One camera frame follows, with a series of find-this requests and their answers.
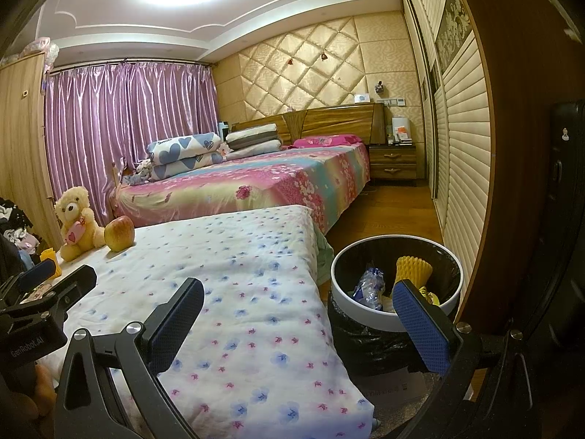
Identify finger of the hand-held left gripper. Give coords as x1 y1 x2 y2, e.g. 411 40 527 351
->
25 264 99 325
0 258 58 303

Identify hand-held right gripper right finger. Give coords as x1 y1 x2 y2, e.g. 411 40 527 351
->
392 279 528 439

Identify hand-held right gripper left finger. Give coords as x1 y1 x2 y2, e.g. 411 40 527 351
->
54 277 205 439

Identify yellow foam fruit net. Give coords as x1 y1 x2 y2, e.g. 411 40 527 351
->
395 256 433 293

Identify blue plastic wrapper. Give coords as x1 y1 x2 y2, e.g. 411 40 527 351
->
352 263 387 312

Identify white round trash bin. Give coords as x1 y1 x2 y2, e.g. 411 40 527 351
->
330 235 463 334

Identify person's left hand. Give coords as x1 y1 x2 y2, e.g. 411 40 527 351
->
25 366 58 417

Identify pile of clothes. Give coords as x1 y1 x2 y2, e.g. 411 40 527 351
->
0 196 42 266

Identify black bin bag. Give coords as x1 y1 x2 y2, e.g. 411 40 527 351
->
327 290 423 376

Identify cream teddy bear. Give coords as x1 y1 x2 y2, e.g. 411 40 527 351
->
55 186 106 261

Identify apple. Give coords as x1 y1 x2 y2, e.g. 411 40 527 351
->
104 216 135 252

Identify light wooden cabinet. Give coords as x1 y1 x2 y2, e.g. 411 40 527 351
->
0 50 62 248

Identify small patterned cloth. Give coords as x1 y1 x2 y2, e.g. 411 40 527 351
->
123 159 154 186

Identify bed with pink floral sheet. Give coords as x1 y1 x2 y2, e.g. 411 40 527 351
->
114 142 371 234

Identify purple satin curtain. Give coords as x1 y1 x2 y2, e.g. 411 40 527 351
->
43 61 219 227

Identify heart pattern pillows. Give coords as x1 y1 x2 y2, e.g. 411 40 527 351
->
147 132 224 180

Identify wooden nightstand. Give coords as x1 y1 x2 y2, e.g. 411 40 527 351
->
368 144 418 181

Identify cream sliding door wardrobe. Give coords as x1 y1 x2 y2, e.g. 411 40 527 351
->
397 0 497 275

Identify striped grey white pillow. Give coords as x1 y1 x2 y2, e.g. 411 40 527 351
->
225 123 282 161

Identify white box on nightstand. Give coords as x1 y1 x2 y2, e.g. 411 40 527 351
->
390 118 411 145

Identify pink pillow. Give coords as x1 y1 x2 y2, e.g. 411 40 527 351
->
292 134 362 149

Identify pink plastic bag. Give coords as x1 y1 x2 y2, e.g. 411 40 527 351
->
20 39 60 74

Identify wooden headboard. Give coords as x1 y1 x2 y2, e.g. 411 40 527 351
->
231 103 385 147

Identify brown wooden door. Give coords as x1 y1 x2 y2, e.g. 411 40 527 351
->
445 0 585 334

